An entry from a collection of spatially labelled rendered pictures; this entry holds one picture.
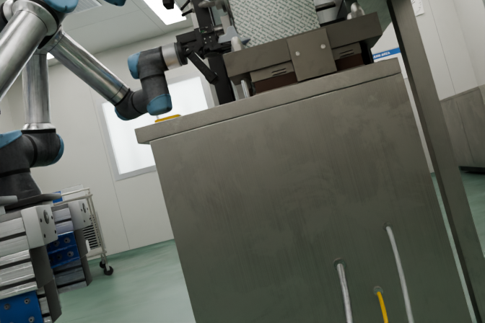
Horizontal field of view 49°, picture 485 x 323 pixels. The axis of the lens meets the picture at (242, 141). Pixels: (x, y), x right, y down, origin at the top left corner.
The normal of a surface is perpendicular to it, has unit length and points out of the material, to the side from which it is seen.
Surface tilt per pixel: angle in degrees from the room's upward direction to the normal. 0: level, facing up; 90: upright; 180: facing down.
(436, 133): 90
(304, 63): 90
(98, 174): 90
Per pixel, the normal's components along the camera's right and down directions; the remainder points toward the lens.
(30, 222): 0.11, -0.08
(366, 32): -0.09, -0.03
